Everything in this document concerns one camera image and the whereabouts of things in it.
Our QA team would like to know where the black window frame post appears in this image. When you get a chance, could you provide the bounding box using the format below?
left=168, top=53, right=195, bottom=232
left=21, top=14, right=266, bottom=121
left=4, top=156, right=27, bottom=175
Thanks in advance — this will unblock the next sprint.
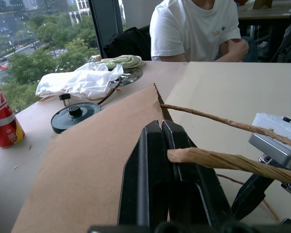
left=88, top=0, right=124, bottom=59

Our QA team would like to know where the small brown paper bag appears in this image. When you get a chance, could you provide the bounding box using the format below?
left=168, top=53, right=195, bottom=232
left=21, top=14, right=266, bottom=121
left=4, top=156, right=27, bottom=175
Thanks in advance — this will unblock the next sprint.
left=253, top=0, right=274, bottom=10

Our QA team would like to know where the black backpack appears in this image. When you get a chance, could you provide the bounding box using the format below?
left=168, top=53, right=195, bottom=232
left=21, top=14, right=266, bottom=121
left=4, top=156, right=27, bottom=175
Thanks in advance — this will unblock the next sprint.
left=103, top=26, right=152, bottom=61

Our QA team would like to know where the red cola can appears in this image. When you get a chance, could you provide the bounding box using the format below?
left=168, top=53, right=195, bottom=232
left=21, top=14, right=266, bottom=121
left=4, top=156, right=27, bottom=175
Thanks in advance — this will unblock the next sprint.
left=0, top=75, right=26, bottom=148

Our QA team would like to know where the wooden desk in background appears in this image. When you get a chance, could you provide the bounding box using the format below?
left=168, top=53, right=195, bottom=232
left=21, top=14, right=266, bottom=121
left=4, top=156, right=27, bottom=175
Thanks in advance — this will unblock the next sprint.
left=237, top=0, right=291, bottom=20

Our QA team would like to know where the white crumpled plastic bag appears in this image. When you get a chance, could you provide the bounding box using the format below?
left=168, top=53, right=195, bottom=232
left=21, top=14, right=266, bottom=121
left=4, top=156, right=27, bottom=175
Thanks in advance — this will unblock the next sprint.
left=35, top=62, right=125, bottom=100

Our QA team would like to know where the chrome round metal base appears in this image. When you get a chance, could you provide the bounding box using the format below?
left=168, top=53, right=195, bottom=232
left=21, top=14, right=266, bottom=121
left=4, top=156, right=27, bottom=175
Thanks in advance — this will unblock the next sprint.
left=108, top=67, right=144, bottom=88

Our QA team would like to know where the black power cable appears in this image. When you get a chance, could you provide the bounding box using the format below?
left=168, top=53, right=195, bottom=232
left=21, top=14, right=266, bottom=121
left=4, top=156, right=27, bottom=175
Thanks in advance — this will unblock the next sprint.
left=97, top=77, right=122, bottom=106

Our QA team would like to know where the black power plug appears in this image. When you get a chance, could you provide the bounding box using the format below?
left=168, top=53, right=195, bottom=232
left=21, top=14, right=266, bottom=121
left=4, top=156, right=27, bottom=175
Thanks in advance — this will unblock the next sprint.
left=59, top=93, right=72, bottom=107

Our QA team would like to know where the black round kettle base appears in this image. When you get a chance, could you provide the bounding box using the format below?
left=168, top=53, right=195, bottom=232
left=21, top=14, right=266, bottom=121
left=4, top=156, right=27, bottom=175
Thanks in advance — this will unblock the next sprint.
left=50, top=101, right=102, bottom=134

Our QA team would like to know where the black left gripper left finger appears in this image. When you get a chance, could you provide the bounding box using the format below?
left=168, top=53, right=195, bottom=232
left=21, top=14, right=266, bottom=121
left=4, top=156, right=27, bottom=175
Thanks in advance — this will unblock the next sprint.
left=118, top=120, right=172, bottom=228

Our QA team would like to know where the person in white t-shirt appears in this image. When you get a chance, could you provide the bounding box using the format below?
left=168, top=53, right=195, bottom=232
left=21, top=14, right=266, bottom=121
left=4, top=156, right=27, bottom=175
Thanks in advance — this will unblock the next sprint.
left=149, top=0, right=258, bottom=63

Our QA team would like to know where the black office chair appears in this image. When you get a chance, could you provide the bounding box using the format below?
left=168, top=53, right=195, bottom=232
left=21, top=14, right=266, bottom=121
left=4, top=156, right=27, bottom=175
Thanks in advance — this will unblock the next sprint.
left=270, top=9, right=291, bottom=63

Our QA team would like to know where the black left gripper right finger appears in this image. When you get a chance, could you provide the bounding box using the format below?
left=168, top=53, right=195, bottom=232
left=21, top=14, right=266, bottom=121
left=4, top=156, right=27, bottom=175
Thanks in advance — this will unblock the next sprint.
left=161, top=120, right=235, bottom=228

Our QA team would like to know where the green cloth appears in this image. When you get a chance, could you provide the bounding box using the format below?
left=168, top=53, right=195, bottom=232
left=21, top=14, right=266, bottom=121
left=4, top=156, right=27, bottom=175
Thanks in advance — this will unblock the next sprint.
left=96, top=54, right=146, bottom=71

